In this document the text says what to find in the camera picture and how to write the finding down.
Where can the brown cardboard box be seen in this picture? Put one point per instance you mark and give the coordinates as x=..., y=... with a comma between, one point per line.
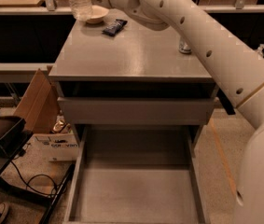
x=39, y=106

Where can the white printed box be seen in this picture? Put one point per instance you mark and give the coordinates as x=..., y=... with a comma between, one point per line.
x=57, y=146

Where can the grey shelf rail left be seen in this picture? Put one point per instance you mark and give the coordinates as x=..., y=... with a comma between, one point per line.
x=21, y=72

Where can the open grey middle drawer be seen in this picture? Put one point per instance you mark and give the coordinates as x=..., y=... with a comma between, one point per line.
x=136, y=175

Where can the silver blue energy drink can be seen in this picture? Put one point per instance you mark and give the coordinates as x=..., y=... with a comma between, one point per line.
x=184, y=47

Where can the beige paper bowl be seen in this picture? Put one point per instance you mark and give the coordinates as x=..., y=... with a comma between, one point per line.
x=98, y=14

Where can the dark blue snack packet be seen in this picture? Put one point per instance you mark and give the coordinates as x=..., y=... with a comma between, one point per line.
x=114, y=28

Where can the grey drawer cabinet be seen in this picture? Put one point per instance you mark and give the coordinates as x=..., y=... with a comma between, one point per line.
x=135, y=64

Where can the clear plastic water bottle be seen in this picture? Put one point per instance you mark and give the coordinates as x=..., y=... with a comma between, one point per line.
x=81, y=9

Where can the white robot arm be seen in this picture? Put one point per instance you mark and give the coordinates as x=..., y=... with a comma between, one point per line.
x=236, y=69

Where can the closed grey top drawer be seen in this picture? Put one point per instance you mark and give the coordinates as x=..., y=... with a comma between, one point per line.
x=111, y=111

